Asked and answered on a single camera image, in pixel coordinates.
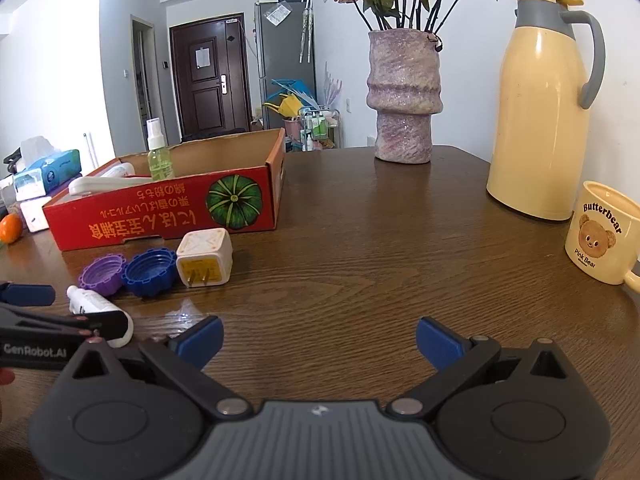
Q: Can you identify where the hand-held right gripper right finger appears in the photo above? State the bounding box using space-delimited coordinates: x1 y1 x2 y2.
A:
387 317 577 422

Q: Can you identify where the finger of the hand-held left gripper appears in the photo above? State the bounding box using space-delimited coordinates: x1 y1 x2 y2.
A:
0 281 57 307
0 302 130 343

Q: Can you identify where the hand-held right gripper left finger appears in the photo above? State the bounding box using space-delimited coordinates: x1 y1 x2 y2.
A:
64 316 254 422

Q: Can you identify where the white tube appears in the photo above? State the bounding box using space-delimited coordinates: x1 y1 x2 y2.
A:
66 285 134 349

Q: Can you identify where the red printed cardboard box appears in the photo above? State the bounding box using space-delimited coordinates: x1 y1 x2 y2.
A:
42 127 287 252

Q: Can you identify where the green spray bottle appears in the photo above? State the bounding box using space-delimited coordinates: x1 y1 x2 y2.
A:
146 117 176 182

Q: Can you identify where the purple bottle cap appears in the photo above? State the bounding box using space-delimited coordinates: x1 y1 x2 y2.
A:
78 254 126 296

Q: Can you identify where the blue bottle cap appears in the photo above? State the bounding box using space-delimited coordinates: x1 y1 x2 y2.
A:
122 249 177 298

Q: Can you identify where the orange fruit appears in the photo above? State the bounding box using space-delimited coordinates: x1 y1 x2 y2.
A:
0 214 23 245

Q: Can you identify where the small white box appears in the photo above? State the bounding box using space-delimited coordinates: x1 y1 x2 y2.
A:
20 195 53 233

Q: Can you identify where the white plug adapter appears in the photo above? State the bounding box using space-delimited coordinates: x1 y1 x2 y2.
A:
176 228 233 288

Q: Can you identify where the blue tissue pack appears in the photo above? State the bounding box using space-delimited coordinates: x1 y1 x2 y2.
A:
14 136 82 201

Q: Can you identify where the red and white lint brush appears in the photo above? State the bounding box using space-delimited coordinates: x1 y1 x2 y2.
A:
68 162 151 196

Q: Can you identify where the cream bear mug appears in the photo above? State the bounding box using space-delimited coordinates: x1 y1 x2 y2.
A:
565 181 640 293

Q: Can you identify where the grey interior door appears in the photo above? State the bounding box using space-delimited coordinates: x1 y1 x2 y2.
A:
131 15 156 148

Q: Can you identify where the yellow thermos jug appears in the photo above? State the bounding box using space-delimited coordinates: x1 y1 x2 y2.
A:
486 0 606 222

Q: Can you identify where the pink textured vase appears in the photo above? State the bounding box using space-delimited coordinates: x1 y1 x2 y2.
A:
366 30 444 164

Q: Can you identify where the yellow watering can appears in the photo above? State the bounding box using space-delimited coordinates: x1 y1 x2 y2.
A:
263 94 301 118

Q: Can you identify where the dark brown entrance door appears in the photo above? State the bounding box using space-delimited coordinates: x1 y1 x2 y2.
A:
169 15 252 137

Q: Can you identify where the purple feather decoration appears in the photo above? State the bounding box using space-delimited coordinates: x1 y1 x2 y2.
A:
322 62 343 111

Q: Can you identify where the grey refrigerator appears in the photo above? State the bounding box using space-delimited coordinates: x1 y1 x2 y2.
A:
254 0 317 131

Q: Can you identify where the white folded umbrella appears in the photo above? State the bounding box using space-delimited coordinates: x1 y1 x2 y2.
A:
299 0 315 63

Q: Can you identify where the clear plastic bag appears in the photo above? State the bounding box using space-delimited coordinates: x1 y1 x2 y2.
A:
264 2 292 26

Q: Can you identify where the wire rolling cart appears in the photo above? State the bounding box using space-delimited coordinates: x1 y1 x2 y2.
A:
298 107 342 152

